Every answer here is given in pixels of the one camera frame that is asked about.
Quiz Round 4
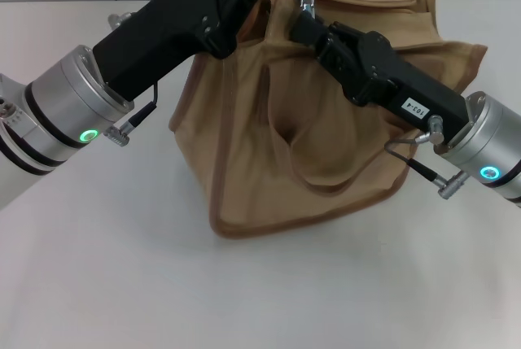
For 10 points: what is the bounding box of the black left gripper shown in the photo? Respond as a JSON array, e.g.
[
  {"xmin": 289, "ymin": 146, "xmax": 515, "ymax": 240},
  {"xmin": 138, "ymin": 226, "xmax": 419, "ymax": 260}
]
[{"xmin": 92, "ymin": 0, "xmax": 260, "ymax": 103}]

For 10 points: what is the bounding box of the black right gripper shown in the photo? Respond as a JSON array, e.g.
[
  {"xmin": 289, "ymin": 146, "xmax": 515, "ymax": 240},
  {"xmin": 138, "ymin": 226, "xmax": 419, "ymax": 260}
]
[{"xmin": 289, "ymin": 12, "xmax": 470, "ymax": 146}]

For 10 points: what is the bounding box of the silver metal zipper pull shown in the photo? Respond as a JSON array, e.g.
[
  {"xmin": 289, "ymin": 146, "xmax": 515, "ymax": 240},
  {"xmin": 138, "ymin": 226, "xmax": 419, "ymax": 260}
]
[{"xmin": 296, "ymin": 0, "xmax": 317, "ymax": 20}]

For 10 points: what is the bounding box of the khaki canvas food bag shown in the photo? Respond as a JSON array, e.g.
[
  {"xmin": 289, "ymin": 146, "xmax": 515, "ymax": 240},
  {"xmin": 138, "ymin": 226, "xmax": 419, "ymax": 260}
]
[{"xmin": 169, "ymin": 0, "xmax": 488, "ymax": 241}]

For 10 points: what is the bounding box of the right gripper cable with plug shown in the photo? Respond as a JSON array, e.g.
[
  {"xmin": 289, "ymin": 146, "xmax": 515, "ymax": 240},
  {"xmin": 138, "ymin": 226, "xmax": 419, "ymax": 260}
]
[{"xmin": 384, "ymin": 115, "xmax": 469, "ymax": 199}]

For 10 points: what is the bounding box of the gripper cable with plug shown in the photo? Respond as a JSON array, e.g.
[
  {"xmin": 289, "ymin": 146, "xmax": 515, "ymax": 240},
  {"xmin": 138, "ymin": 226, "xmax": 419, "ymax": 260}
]
[
  {"xmin": 384, "ymin": 115, "xmax": 469, "ymax": 199},
  {"xmin": 103, "ymin": 80, "xmax": 160, "ymax": 147}
]

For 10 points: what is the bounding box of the left gripper cable with plug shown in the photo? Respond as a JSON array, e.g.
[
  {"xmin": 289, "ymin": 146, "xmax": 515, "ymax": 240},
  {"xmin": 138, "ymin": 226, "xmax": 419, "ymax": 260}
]
[{"xmin": 103, "ymin": 80, "xmax": 160, "ymax": 147}]

